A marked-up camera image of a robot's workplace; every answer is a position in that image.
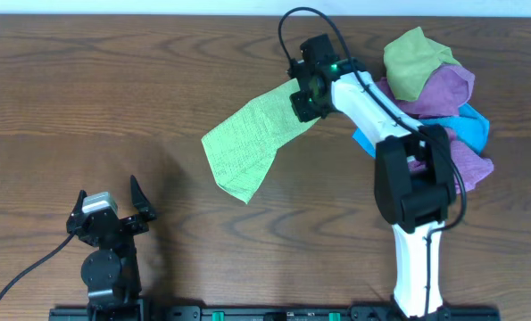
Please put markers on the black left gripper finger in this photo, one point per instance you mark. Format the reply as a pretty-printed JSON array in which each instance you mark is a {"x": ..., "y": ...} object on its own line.
[
  {"x": 77, "y": 216},
  {"x": 143, "y": 206}
]

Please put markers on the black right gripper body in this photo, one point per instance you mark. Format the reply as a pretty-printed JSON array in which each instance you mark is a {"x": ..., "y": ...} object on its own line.
[{"x": 307, "y": 106}]

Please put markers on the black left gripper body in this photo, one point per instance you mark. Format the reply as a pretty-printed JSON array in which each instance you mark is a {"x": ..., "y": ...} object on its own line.
[{"x": 123, "y": 244}]

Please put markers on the light green microfiber cloth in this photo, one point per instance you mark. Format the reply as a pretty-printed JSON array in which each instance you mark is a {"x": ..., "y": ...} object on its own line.
[{"x": 242, "y": 148}]

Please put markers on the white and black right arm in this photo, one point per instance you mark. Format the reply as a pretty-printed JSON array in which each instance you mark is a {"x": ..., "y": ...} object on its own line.
[{"x": 413, "y": 183}]

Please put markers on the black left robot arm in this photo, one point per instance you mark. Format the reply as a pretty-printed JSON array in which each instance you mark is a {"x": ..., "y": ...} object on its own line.
[{"x": 111, "y": 272}]

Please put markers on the olive green cloth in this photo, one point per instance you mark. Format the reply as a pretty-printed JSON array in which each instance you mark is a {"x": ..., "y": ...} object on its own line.
[{"x": 410, "y": 61}]

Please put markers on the upper purple cloth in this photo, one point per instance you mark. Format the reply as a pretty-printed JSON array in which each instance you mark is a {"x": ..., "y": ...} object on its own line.
[{"x": 446, "y": 90}]

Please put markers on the purple cloth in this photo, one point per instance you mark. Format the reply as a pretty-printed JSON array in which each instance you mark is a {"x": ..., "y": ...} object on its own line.
[
  {"x": 446, "y": 90},
  {"x": 471, "y": 166}
]

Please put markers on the blue cloth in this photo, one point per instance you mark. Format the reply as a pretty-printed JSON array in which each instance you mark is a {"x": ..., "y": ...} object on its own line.
[{"x": 467, "y": 129}]

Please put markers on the lower purple cloth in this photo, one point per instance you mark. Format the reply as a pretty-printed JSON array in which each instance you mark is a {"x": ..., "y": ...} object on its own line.
[{"x": 471, "y": 166}]

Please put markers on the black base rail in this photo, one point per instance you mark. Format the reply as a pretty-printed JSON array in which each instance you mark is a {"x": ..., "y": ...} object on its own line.
[{"x": 364, "y": 312}]

